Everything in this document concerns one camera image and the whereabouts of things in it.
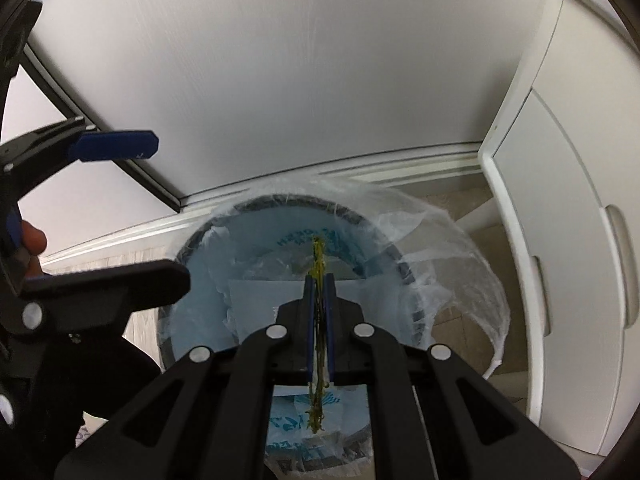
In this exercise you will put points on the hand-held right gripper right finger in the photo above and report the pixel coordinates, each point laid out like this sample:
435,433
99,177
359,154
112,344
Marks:
330,320

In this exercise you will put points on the clear plastic bin liner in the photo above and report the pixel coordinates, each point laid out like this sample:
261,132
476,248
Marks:
450,260

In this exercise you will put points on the blue printed plastic bag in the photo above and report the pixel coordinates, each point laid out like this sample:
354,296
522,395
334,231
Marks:
260,242

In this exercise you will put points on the dark door frame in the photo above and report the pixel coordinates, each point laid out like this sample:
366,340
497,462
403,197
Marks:
165,192

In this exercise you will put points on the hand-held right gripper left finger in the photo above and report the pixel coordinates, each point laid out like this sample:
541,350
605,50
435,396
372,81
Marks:
312,320

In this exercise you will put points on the white cabinet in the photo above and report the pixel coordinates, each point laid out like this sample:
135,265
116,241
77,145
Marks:
550,160

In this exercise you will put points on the dark grey round bin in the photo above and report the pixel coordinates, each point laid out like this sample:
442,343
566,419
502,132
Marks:
416,305

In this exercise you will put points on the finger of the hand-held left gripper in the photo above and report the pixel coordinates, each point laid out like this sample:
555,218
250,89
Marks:
110,285
115,145

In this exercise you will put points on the person's left hand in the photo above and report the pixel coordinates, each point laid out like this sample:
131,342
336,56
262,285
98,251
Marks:
34,245

